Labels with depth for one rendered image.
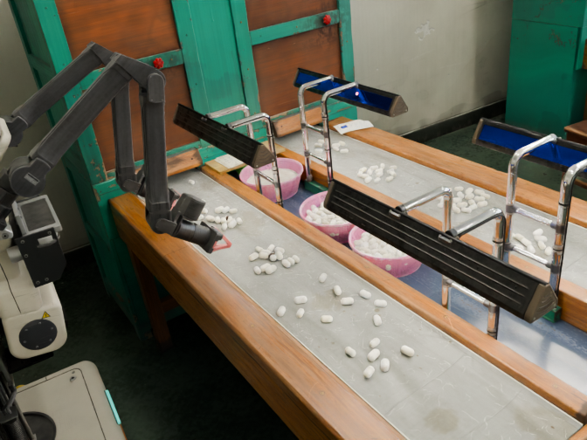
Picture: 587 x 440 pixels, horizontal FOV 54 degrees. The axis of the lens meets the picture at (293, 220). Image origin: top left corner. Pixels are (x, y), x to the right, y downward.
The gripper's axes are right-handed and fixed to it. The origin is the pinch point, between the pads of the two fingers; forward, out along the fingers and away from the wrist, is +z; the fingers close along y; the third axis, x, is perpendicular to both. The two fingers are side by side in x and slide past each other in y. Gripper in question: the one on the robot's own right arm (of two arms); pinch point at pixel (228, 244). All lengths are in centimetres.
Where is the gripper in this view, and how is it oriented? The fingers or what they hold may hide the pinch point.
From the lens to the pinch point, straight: 175.8
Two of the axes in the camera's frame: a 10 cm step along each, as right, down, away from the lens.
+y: -5.6, -3.6, 7.5
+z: 7.0, 2.8, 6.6
